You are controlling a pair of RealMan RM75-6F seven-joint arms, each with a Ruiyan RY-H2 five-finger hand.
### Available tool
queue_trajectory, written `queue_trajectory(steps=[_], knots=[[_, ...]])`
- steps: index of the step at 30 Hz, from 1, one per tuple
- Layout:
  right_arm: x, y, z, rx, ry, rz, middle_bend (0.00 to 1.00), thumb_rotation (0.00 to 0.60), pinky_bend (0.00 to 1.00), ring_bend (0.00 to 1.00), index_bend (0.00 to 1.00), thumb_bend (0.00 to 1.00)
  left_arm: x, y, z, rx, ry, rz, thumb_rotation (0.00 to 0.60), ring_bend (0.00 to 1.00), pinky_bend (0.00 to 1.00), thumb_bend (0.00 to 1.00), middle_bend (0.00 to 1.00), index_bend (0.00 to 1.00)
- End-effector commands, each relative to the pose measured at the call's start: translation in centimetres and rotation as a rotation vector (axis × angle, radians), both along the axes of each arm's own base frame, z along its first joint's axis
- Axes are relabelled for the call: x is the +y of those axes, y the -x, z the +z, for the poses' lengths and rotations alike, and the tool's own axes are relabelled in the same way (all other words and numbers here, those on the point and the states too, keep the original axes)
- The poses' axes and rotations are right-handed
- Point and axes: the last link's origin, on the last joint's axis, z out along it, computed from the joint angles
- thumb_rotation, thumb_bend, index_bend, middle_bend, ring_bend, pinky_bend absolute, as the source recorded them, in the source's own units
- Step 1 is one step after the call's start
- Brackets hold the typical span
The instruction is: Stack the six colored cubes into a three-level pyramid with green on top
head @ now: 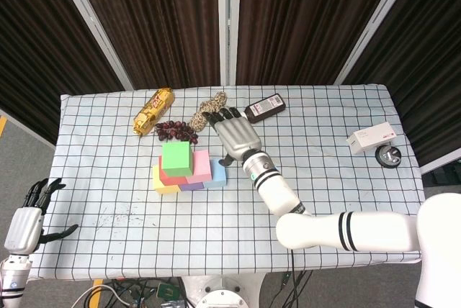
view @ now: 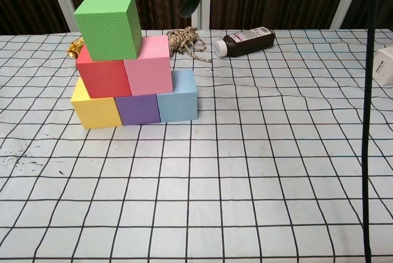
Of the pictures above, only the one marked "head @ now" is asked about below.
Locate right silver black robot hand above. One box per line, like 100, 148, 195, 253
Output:
203, 106, 262, 167

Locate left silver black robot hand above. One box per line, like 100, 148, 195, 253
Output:
3, 177, 79, 255

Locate light blue foam cube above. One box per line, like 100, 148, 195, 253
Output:
202, 158, 228, 190

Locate pink foam cube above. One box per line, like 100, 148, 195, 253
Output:
185, 149, 212, 185

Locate green foam cube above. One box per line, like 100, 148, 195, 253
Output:
161, 141, 193, 178

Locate purple foam cube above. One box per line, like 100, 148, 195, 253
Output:
179, 181, 205, 193

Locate red foam cube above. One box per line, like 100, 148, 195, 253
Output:
158, 155, 189, 186

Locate yellow foam cube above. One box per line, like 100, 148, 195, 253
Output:
152, 164, 182, 196

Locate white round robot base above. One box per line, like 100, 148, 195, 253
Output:
179, 274, 268, 308

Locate brown bottle white cap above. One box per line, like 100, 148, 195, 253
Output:
243, 93, 287, 124

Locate dark red grape bunch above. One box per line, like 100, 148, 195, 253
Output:
154, 120, 200, 145

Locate gold snack packet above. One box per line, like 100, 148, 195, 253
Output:
133, 87, 175, 137

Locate white carton box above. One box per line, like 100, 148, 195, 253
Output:
346, 122, 397, 155

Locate dark brown curtain panel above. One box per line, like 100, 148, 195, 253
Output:
341, 0, 461, 163
0, 0, 125, 145
236, 0, 403, 86
70, 0, 221, 89

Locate green circuit board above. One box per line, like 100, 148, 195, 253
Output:
156, 281, 180, 301

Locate coiled braided rope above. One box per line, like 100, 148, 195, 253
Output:
189, 91, 228, 132

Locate white floor cable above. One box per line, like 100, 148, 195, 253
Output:
71, 284, 127, 308

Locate white partition frame post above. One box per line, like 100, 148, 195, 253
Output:
216, 0, 241, 86
334, 0, 421, 86
50, 0, 135, 91

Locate tangled black floor cables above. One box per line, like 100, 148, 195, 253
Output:
102, 276, 197, 308

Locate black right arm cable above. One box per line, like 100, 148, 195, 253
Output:
289, 248, 300, 287

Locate black hanging cables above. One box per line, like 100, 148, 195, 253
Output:
277, 270, 314, 308

